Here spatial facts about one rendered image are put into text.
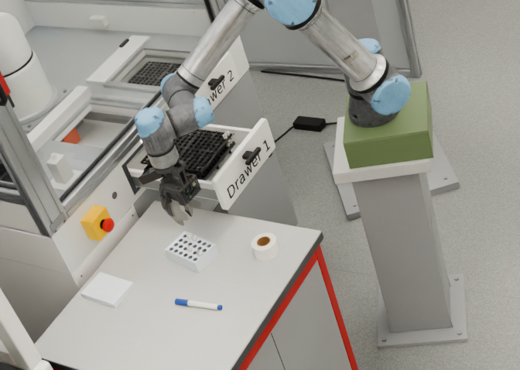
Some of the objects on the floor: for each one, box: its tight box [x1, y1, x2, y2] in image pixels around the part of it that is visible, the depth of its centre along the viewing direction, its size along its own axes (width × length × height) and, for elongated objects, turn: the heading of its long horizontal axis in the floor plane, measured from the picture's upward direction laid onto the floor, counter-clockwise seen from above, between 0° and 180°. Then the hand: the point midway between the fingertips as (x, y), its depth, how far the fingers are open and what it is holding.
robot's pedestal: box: [333, 117, 468, 349], centre depth 311 cm, size 30×30×76 cm
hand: (183, 216), depth 265 cm, fingers open, 3 cm apart
